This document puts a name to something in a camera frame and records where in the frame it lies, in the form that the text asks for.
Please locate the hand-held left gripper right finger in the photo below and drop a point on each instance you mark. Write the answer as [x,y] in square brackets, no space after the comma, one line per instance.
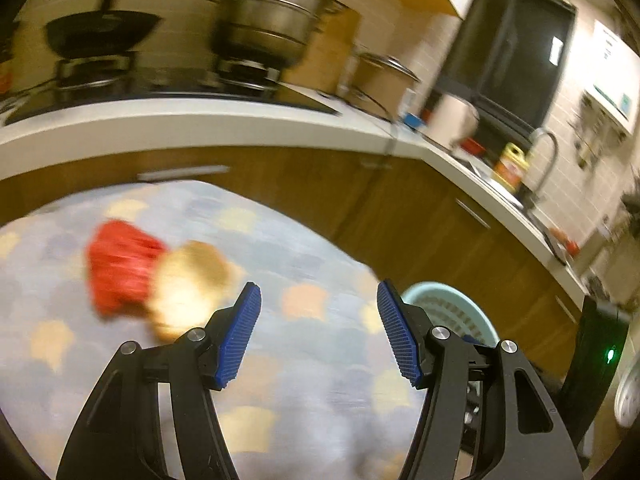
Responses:
[400,340]

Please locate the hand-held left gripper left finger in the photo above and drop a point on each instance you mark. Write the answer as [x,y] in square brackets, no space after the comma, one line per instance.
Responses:
[237,340]

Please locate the light blue plastic basket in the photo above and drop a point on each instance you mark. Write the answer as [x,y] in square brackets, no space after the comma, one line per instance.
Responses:
[450,310]

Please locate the white round object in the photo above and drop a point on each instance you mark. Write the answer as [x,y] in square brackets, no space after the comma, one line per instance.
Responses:
[629,400]

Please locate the tan round wrapper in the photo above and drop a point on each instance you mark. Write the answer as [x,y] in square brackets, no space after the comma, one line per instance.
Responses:
[190,285]

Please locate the pastel patterned blanket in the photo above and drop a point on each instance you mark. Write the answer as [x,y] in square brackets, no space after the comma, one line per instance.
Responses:
[300,410]

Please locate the wooden kitchen cabinet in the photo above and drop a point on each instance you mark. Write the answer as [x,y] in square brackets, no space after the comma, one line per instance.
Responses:
[400,210]

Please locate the red crumpled packet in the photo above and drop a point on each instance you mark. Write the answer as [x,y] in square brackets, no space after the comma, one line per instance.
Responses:
[120,270]

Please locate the steel faucet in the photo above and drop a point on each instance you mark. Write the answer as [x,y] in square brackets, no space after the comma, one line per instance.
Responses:
[540,180]

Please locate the yellow detergent bottle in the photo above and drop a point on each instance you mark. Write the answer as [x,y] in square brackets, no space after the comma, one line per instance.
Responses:
[511,167]

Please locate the red container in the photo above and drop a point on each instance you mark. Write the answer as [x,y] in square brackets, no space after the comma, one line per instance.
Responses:
[472,147]

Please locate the blue and white small box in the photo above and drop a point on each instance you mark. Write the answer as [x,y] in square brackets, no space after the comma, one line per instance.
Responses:
[412,119]

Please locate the white jar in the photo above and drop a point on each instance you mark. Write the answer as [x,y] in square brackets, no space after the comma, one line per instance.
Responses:
[452,120]

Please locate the black gas stove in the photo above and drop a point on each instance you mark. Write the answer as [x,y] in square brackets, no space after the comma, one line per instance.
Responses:
[150,95]

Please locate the white water heater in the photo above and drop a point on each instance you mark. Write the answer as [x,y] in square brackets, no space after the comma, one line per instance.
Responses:
[612,70]

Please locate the wooden cutting board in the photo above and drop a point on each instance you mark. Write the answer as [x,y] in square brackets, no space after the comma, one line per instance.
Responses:
[332,62]

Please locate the dark window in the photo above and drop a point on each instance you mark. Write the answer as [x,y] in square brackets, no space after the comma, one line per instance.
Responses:
[510,55]

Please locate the steel steamer pot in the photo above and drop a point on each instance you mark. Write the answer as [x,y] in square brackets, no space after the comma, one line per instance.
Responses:
[270,20]

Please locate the black wok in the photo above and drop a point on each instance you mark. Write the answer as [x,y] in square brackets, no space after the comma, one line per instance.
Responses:
[100,30]

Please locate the wall utensil rack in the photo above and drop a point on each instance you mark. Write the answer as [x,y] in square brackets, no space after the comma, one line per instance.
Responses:
[592,130]

